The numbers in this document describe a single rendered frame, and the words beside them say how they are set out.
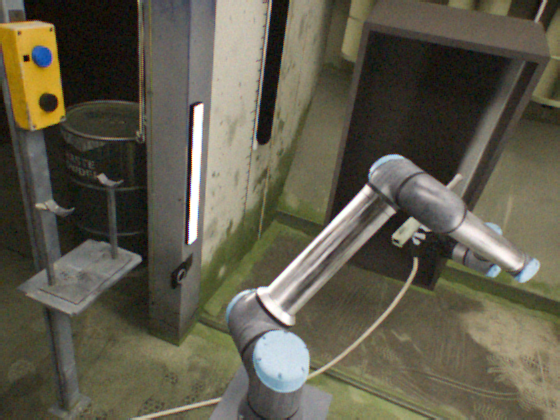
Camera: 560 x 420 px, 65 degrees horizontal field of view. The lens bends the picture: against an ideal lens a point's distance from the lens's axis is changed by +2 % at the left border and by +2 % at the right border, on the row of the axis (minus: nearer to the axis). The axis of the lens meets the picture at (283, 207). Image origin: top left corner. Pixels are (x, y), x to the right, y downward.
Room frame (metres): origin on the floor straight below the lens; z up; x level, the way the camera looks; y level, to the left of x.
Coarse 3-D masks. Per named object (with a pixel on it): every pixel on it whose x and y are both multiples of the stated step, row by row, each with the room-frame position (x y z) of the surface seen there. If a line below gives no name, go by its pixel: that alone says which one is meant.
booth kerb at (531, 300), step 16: (288, 224) 2.73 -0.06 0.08; (304, 224) 2.70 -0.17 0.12; (320, 224) 2.67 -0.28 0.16; (448, 272) 2.42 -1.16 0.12; (464, 272) 2.39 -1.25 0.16; (480, 288) 2.35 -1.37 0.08; (496, 288) 2.33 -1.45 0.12; (512, 288) 2.31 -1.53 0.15; (528, 304) 2.27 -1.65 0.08; (544, 304) 2.25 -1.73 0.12
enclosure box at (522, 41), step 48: (384, 0) 1.90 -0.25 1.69; (384, 48) 2.01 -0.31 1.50; (432, 48) 1.95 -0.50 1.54; (480, 48) 1.56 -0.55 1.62; (528, 48) 1.56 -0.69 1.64; (384, 96) 2.04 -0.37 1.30; (432, 96) 1.98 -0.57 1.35; (480, 96) 1.93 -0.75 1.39; (528, 96) 1.54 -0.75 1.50; (384, 144) 2.07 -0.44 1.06; (432, 144) 2.01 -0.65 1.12; (480, 144) 1.95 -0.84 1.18; (336, 192) 2.08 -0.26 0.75; (480, 192) 1.62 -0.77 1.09; (384, 240) 2.05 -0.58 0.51; (432, 288) 1.74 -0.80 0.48
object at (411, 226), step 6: (456, 180) 1.82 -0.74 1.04; (450, 186) 1.79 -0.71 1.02; (408, 222) 1.58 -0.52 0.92; (414, 222) 1.58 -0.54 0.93; (402, 228) 1.53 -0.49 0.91; (408, 228) 1.55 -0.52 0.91; (414, 228) 1.56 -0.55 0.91; (396, 234) 1.52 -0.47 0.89; (402, 234) 1.52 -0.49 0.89; (408, 234) 1.53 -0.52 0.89; (402, 240) 1.50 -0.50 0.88; (414, 246) 1.60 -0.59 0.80; (414, 252) 1.61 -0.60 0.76
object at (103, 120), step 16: (80, 112) 2.28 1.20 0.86; (96, 112) 2.33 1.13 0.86; (112, 112) 2.36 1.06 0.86; (128, 112) 2.41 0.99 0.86; (144, 112) 2.45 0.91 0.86; (80, 128) 2.08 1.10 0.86; (96, 128) 2.11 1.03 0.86; (112, 128) 2.14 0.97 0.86; (128, 128) 2.18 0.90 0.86; (144, 128) 2.22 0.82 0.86
